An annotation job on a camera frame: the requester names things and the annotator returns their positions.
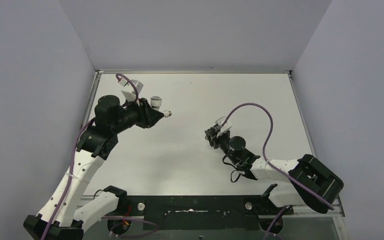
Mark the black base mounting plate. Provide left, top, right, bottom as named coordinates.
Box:
left=109, top=195, right=281, bottom=231

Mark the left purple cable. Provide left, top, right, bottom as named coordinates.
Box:
left=39, top=73, right=160, bottom=240

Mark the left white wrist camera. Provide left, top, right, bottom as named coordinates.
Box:
left=118, top=79, right=144, bottom=102

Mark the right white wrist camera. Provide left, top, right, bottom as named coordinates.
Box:
left=214, top=116, right=233, bottom=138

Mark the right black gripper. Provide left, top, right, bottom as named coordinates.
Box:
left=207, top=127, right=240, bottom=165

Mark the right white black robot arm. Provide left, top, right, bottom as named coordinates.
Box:
left=204, top=126, right=344, bottom=214

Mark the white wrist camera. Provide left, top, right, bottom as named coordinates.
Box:
left=118, top=79, right=144, bottom=102
left=214, top=116, right=233, bottom=138

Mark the white faucet with chrome knob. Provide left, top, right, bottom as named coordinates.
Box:
left=150, top=96, right=172, bottom=118

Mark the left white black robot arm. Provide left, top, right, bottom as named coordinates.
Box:
left=23, top=95, right=172, bottom=240

